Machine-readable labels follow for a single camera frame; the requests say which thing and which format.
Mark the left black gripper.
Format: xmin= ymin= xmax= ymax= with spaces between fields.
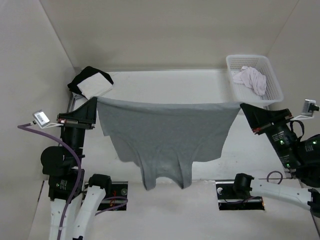
xmin=57 ymin=96 xmax=99 ymax=165

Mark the right metal table rail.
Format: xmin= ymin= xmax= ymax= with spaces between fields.
xmin=264 ymin=106 xmax=293 ymax=179

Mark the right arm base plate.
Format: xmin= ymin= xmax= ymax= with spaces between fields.
xmin=215 ymin=181 xmax=262 ymax=204

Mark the folded white tank top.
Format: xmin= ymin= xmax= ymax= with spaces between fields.
xmin=77 ymin=72 xmax=113 ymax=100

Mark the metal table rail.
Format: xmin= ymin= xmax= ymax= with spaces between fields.
xmin=66 ymin=94 xmax=75 ymax=113
xmin=264 ymin=106 xmax=293 ymax=179

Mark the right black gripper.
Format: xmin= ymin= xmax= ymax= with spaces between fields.
xmin=239 ymin=101 xmax=301 ymax=167

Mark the grey tank top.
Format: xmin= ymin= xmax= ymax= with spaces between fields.
xmin=97 ymin=97 xmax=240 ymax=191

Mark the left metal table rail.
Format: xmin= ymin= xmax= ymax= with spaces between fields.
xmin=66 ymin=94 xmax=75 ymax=113

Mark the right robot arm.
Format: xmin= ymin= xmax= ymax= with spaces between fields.
xmin=231 ymin=103 xmax=320 ymax=218

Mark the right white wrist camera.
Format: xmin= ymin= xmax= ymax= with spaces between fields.
xmin=293 ymin=99 xmax=320 ymax=120

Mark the white plastic basket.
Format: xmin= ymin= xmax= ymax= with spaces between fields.
xmin=226 ymin=54 xmax=284 ymax=107

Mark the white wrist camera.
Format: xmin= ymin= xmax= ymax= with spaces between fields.
xmin=32 ymin=110 xmax=62 ymax=129
xmin=293 ymin=99 xmax=320 ymax=120

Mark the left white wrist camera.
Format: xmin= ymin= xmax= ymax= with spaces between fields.
xmin=32 ymin=110 xmax=62 ymax=129

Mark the folded black tank top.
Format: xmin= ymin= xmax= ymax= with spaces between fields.
xmin=67 ymin=66 xmax=114 ymax=96

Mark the light pink tank top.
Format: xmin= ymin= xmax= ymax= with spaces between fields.
xmin=232 ymin=66 xmax=267 ymax=96

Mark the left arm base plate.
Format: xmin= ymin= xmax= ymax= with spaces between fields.
xmin=98 ymin=181 xmax=129 ymax=211

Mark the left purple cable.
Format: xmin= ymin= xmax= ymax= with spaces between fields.
xmin=17 ymin=122 xmax=129 ymax=240

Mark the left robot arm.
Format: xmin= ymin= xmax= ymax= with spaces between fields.
xmin=40 ymin=97 xmax=112 ymax=240

